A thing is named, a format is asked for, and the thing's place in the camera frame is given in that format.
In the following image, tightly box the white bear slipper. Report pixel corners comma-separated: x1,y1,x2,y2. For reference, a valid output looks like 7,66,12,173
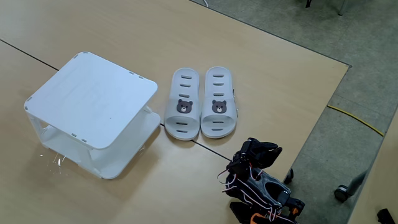
200,66,239,139
164,67,201,141

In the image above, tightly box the white plastic shelf box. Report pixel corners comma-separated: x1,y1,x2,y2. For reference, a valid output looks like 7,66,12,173
24,51,162,180

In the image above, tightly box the black table foot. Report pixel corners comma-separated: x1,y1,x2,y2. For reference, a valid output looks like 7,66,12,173
283,168,295,185

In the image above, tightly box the black object on floor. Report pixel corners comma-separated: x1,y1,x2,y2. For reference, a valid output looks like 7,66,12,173
376,208,397,224

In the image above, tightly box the thin metal wire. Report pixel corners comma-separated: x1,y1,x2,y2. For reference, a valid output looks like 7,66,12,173
232,89,239,118

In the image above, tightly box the yellow floor cable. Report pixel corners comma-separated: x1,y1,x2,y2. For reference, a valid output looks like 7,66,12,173
326,105,386,137

